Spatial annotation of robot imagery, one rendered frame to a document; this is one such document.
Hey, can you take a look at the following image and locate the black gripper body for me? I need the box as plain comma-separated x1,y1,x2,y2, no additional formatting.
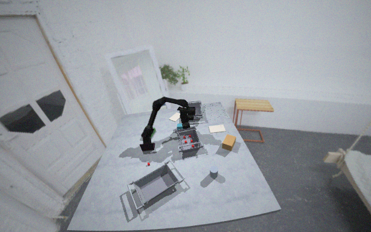
180,115,190,129

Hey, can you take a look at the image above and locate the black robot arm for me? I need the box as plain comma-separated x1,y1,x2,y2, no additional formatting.
141,97,196,144

